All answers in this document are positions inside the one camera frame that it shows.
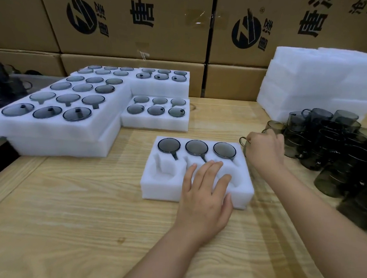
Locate person's left forearm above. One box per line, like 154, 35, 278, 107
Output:
116, 223, 203, 278

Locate person's left hand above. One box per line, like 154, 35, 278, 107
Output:
172, 158, 237, 249

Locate person's right forearm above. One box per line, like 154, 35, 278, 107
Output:
249, 160, 367, 278

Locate stainless steel table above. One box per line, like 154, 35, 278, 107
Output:
0, 72, 64, 155

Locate white grooved foam tray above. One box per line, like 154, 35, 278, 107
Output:
138, 134, 258, 211
69, 63, 137, 83
40, 72, 133, 105
129, 67, 191, 100
6, 114, 122, 162
120, 93, 191, 133
0, 89, 132, 146

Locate person's right hand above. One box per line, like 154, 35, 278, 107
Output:
243, 128, 287, 174

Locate dark mugs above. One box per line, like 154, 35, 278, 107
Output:
0, 61, 34, 110

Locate stack of white foam trays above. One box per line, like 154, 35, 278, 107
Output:
255, 44, 367, 127

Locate pile of smoky glass mugs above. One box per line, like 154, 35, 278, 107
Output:
257, 104, 367, 231

